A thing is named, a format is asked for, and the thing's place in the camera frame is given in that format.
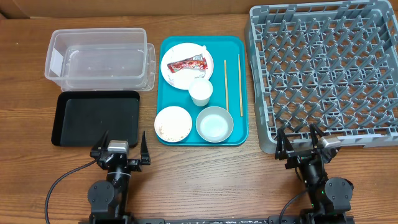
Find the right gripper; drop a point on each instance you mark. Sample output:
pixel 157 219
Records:
pixel 282 153

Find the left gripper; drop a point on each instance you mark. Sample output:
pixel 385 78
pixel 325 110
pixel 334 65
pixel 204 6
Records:
pixel 136 163

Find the small white rice bowl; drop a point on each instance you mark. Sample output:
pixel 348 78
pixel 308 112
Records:
pixel 173 124

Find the grey-rimmed white bowl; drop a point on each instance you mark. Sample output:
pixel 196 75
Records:
pixel 214 124

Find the white paper cup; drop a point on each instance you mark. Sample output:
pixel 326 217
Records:
pixel 200 91

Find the white napkin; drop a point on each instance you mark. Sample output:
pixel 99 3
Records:
pixel 196 73

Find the large white plate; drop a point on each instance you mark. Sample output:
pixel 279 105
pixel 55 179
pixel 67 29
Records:
pixel 179 52

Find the red snack wrapper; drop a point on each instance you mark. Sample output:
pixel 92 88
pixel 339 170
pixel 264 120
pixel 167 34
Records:
pixel 195 62

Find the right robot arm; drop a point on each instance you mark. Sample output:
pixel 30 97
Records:
pixel 330 197

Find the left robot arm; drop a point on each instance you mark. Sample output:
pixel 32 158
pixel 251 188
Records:
pixel 108 197

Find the grey dishwasher rack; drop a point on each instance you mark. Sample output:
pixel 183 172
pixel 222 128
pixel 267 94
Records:
pixel 331 64

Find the black plastic tray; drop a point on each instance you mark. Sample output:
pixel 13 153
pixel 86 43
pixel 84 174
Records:
pixel 82 117

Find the right wooden chopstick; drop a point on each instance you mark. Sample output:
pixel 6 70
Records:
pixel 240 86

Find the wooden chopstick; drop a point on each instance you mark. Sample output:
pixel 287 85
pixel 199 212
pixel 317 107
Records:
pixel 240 86
pixel 226 85

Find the teal serving tray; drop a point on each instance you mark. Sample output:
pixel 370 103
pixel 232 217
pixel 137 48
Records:
pixel 221 48

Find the clear plastic bin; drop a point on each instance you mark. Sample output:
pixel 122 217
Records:
pixel 101 59

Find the left wooden chopstick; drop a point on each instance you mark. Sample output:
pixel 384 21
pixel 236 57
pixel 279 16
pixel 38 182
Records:
pixel 226 85

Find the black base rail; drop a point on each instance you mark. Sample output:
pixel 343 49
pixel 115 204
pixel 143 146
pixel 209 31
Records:
pixel 269 220

